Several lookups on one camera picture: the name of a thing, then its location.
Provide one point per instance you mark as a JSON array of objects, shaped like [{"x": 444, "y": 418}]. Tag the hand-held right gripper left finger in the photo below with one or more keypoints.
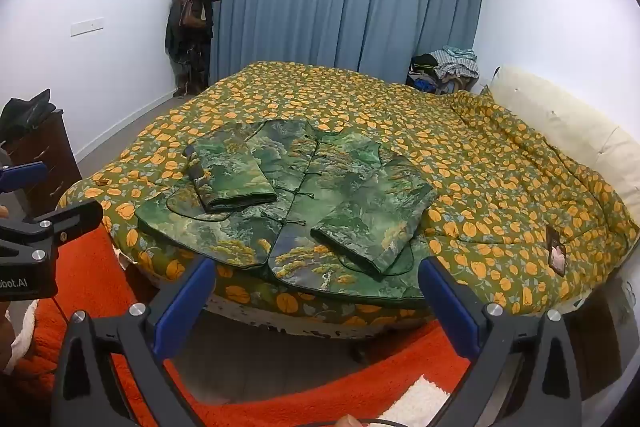
[{"x": 182, "y": 307}]

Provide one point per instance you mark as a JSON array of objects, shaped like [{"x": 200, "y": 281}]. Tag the green landscape print jacket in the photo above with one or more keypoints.
[{"x": 310, "y": 187}]

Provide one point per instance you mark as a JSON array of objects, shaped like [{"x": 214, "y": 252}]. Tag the white wall plate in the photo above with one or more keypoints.
[{"x": 86, "y": 27}]

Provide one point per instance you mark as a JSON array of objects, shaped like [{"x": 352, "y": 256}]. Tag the coat rack with hanging clothes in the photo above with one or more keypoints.
[{"x": 192, "y": 22}]

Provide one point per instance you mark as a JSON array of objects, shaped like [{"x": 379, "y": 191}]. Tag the orange shaggy rug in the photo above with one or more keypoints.
[{"x": 95, "y": 272}]

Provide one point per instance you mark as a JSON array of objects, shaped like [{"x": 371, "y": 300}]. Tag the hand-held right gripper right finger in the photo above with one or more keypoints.
[{"x": 447, "y": 307}]

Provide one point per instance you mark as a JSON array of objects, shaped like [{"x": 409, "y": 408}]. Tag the dark cloth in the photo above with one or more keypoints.
[{"x": 25, "y": 109}]

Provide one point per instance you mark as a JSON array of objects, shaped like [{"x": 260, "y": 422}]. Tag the dark phone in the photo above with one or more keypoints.
[{"x": 556, "y": 252}]

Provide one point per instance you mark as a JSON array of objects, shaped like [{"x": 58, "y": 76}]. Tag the white fluffy rug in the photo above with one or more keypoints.
[
  {"x": 415, "y": 402},
  {"x": 27, "y": 332}
]

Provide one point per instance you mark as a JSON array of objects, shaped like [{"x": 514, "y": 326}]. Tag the pile of clothes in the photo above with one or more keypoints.
[{"x": 445, "y": 67}]

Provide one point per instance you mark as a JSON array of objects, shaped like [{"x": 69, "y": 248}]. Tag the green quilt with orange flowers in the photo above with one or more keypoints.
[{"x": 450, "y": 147}]

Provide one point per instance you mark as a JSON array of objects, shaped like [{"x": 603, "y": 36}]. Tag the cream padded headboard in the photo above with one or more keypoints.
[{"x": 565, "y": 127}]

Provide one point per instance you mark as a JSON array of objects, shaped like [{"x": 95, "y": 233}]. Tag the dark wooden dresser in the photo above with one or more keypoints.
[{"x": 42, "y": 162}]

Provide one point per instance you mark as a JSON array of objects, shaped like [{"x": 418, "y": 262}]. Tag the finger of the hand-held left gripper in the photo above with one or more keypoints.
[
  {"x": 22, "y": 174},
  {"x": 60, "y": 219}
]

